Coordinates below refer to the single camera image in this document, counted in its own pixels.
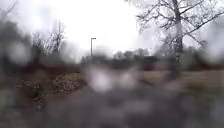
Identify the grass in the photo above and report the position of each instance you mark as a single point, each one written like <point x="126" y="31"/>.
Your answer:
<point x="196" y="80"/>

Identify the dark asphalt path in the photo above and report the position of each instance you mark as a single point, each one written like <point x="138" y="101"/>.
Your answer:
<point x="110" y="108"/>

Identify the pale-trunked bare tree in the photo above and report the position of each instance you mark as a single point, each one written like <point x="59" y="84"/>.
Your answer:
<point x="178" y="36"/>

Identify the leaf-covered ground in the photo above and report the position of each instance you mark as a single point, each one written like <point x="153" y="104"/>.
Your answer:
<point x="65" y="83"/>

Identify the lamp post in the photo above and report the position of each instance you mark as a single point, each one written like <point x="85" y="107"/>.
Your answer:
<point x="91" y="48"/>

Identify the dark low building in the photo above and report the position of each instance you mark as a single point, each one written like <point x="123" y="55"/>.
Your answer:
<point x="150" y="62"/>

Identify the bare thin trees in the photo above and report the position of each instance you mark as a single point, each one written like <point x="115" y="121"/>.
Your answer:
<point x="55" y="41"/>

